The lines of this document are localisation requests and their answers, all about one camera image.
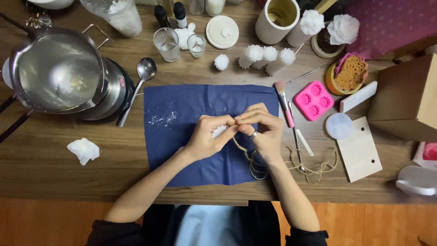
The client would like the pink handled brush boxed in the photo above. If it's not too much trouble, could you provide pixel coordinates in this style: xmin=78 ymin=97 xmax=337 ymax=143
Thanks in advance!
xmin=274 ymin=81 xmax=295 ymax=128

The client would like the narrow white box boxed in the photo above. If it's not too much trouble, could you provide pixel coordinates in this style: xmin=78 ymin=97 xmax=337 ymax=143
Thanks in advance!
xmin=339 ymin=81 xmax=378 ymax=114

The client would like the thin metal stirring rod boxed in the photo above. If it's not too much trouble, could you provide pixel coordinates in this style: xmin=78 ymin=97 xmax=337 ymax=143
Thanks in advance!
xmin=285 ymin=61 xmax=332 ymax=86

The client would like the steel melting pot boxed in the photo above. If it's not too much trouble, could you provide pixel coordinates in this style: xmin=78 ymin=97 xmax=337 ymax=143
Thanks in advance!
xmin=0 ymin=12 xmax=115 ymax=115

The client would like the clear drinking glass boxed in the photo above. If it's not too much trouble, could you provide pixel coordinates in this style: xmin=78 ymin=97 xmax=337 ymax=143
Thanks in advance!
xmin=153 ymin=27 xmax=181 ymax=63

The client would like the yellow bowl with brown mat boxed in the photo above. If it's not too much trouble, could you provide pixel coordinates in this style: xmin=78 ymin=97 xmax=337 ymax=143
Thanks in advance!
xmin=325 ymin=51 xmax=369 ymax=96

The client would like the black tool handle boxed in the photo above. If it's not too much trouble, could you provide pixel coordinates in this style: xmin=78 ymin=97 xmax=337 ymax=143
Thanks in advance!
xmin=0 ymin=110 xmax=34 ymax=144
xmin=0 ymin=95 xmax=17 ymax=114

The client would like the brown cardboard box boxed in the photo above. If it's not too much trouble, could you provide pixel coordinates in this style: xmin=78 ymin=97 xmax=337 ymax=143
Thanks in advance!
xmin=367 ymin=54 xmax=437 ymax=143

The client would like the metal sculpting tool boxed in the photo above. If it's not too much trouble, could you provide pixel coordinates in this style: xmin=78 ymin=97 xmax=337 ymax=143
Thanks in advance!
xmin=288 ymin=101 xmax=306 ymax=173

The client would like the wooden board with holes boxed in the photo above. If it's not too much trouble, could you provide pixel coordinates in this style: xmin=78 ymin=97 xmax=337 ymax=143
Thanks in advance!
xmin=336 ymin=116 xmax=384 ymax=183

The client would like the round white wax disc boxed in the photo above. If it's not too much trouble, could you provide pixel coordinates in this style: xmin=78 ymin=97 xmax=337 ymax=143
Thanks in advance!
xmin=325 ymin=112 xmax=354 ymax=141

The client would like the white rose pillar candle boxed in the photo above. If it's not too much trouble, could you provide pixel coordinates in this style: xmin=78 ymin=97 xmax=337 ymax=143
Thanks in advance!
xmin=286 ymin=9 xmax=326 ymax=48

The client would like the white wax rose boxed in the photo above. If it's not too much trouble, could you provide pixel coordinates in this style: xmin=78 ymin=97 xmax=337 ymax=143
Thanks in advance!
xmin=327 ymin=14 xmax=361 ymax=46

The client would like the single white wax blossom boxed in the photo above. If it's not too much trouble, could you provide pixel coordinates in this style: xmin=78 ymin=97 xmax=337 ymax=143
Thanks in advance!
xmin=214 ymin=54 xmax=230 ymax=72

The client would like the black electric hot plate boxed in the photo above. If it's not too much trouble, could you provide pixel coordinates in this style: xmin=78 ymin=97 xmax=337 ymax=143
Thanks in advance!
xmin=79 ymin=57 xmax=136 ymax=121

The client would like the white paper strip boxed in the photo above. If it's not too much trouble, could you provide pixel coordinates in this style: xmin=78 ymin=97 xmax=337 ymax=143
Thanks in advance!
xmin=295 ymin=129 xmax=315 ymax=157

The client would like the steel spoon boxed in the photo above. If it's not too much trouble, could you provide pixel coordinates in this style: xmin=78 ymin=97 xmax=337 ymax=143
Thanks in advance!
xmin=116 ymin=57 xmax=158 ymax=128

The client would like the person's black jacket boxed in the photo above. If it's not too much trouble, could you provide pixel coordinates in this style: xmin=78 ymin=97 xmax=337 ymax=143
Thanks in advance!
xmin=85 ymin=201 xmax=329 ymax=246

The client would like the round white lid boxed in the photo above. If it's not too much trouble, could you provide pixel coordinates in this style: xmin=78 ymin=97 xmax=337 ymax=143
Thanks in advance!
xmin=206 ymin=15 xmax=240 ymax=50

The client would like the pink silicone flower mold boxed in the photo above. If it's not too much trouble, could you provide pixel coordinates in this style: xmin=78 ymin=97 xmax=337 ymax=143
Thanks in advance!
xmin=294 ymin=80 xmax=335 ymax=122

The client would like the small glass candle jar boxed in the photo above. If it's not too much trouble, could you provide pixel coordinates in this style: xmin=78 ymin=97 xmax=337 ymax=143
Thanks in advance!
xmin=187 ymin=34 xmax=207 ymax=58

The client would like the white plastic dish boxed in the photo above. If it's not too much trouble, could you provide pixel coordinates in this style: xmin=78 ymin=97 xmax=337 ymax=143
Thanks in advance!
xmin=396 ymin=165 xmax=437 ymax=197

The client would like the metal key ring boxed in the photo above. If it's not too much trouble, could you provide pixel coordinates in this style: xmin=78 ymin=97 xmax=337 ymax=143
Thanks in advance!
xmin=25 ymin=12 xmax=53 ymax=30

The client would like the crumpled white tissue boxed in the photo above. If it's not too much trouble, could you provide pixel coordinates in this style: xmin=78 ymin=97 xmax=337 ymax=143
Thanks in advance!
xmin=66 ymin=137 xmax=100 ymax=166

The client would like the person's left hand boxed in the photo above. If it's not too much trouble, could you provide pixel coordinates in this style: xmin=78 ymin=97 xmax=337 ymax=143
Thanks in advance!
xmin=184 ymin=114 xmax=239 ymax=162

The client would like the white cylinder cup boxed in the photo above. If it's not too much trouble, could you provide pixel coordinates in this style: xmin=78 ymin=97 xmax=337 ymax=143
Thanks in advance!
xmin=255 ymin=0 xmax=301 ymax=45

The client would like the pink printed card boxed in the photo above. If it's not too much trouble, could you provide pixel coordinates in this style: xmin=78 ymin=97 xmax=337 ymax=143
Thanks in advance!
xmin=412 ymin=141 xmax=437 ymax=171

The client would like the person's light blue shirt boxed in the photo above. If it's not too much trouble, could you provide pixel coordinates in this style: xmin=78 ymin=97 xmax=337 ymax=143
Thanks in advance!
xmin=174 ymin=204 xmax=247 ymax=246

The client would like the jute twine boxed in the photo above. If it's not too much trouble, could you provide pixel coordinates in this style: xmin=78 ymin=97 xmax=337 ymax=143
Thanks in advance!
xmin=232 ymin=136 xmax=339 ymax=184

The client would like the magenta dotted paper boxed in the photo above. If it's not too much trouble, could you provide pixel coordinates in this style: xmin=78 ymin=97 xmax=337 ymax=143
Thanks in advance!
xmin=344 ymin=0 xmax=437 ymax=61

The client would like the person's right hand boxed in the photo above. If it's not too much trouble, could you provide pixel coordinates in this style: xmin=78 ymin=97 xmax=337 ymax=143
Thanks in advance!
xmin=234 ymin=102 xmax=285 ymax=165

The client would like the clear glass bottle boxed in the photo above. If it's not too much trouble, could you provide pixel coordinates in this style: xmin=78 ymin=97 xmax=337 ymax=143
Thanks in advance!
xmin=188 ymin=0 xmax=205 ymax=16

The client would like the small white wax flower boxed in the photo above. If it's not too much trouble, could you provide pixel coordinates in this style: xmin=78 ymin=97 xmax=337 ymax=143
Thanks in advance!
xmin=212 ymin=125 xmax=228 ymax=139

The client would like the white bowl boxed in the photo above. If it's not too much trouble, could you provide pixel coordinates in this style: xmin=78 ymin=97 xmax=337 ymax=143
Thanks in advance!
xmin=27 ymin=0 xmax=76 ymax=10

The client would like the beige tape roll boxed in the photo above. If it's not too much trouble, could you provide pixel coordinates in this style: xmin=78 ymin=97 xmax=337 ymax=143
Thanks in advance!
xmin=310 ymin=21 xmax=346 ymax=59

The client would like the clear container of wax flakes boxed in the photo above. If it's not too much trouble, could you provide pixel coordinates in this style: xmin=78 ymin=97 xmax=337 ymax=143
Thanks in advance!
xmin=79 ymin=0 xmax=143 ymax=38

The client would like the black dropper bottle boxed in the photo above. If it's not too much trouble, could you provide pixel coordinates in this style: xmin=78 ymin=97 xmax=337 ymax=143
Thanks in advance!
xmin=173 ymin=2 xmax=188 ymax=29
xmin=154 ymin=4 xmax=170 ymax=29

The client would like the blue tissue paper sheet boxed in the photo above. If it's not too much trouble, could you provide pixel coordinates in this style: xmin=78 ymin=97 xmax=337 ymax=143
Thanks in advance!
xmin=143 ymin=84 xmax=281 ymax=188

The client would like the glass jar with white content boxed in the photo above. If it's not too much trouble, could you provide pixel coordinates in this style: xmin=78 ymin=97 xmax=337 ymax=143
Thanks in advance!
xmin=205 ymin=0 xmax=226 ymax=17

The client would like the cluster of white wax flowers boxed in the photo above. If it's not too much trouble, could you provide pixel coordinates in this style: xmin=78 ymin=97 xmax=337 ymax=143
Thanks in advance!
xmin=238 ymin=44 xmax=296 ymax=77

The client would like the white plaster figurine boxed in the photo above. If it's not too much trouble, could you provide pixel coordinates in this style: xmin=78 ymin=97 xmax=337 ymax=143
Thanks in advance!
xmin=174 ymin=23 xmax=196 ymax=51

